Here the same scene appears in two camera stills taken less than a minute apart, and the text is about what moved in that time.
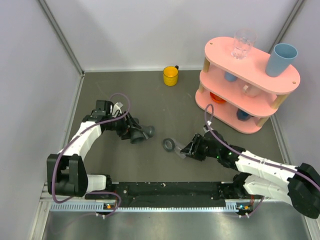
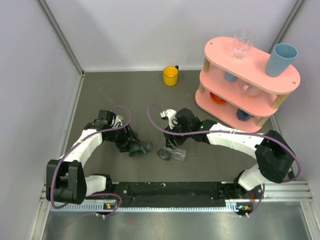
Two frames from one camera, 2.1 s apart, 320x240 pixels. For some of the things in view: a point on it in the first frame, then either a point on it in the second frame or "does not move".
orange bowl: [216, 98] does not move
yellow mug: [170, 75] does not move
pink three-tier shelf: [242, 95] does not move
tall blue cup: [281, 57] does not move
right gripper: [192, 149] to [170, 140]
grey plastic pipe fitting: [137, 135] to [135, 149]
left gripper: [124, 132] to [126, 137]
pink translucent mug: [251, 91] does not move
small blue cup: [229, 77] does not move
